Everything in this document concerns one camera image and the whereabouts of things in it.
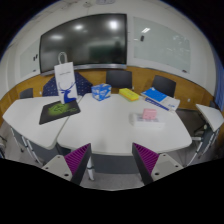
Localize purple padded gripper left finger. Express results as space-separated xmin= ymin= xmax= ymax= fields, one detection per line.
xmin=42 ymin=143 xmax=93 ymax=186

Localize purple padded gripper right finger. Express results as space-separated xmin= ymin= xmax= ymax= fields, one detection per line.
xmin=131 ymin=142 xmax=184 ymax=186

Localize white flat box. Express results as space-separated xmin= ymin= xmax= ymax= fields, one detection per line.
xmin=129 ymin=113 xmax=165 ymax=128

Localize white centre table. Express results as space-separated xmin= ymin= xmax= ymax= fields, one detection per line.
xmin=57 ymin=94 xmax=192 ymax=174

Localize white table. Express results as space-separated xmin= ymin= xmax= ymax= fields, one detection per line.
xmin=57 ymin=94 xmax=192 ymax=174
xmin=2 ymin=95 xmax=83 ymax=167
xmin=188 ymin=104 xmax=224 ymax=165

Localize pink box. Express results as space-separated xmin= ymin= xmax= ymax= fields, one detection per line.
xmin=142 ymin=108 xmax=157 ymax=120

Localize black green mouse pad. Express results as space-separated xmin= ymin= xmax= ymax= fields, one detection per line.
xmin=39 ymin=101 xmax=81 ymax=125

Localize blue book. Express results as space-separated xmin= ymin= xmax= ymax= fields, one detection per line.
xmin=142 ymin=87 xmax=167 ymax=102

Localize white left table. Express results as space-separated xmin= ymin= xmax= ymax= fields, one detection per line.
xmin=2 ymin=95 xmax=83 ymax=167

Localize yellow box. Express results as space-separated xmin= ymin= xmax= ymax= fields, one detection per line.
xmin=119 ymin=88 xmax=139 ymax=101

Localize blue dotted chair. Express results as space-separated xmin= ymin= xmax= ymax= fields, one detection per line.
xmin=42 ymin=72 xmax=93 ymax=96

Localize blue white tissue box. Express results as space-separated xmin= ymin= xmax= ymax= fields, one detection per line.
xmin=91 ymin=83 xmax=112 ymax=101

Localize black right chair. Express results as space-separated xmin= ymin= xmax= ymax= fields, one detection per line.
xmin=152 ymin=75 xmax=176 ymax=97

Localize black chair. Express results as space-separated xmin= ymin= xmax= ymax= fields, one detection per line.
xmin=19 ymin=88 xmax=33 ymax=99
xmin=152 ymin=75 xmax=176 ymax=97
xmin=106 ymin=70 xmax=132 ymax=88

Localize white right table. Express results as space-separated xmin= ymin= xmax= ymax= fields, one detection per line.
xmin=188 ymin=104 xmax=224 ymax=165

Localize black left chair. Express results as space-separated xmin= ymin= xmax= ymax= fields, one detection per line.
xmin=19 ymin=88 xmax=33 ymax=99

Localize black middle chair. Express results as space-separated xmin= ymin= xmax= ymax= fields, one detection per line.
xmin=106 ymin=70 xmax=132 ymax=88

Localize white paper bag blue deer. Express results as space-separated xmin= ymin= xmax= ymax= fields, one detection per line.
xmin=54 ymin=52 xmax=78 ymax=104

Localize left glass whiteboard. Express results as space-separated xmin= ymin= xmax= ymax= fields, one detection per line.
xmin=20 ymin=39 xmax=40 ymax=78

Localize glass whiteboard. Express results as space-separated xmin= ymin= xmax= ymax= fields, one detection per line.
xmin=133 ymin=17 xmax=191 ymax=73
xmin=20 ymin=39 xmax=40 ymax=78

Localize right glass whiteboard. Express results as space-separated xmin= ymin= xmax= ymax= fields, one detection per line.
xmin=133 ymin=17 xmax=191 ymax=73

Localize large black wall display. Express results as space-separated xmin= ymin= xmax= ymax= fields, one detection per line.
xmin=39 ymin=13 xmax=127 ymax=74

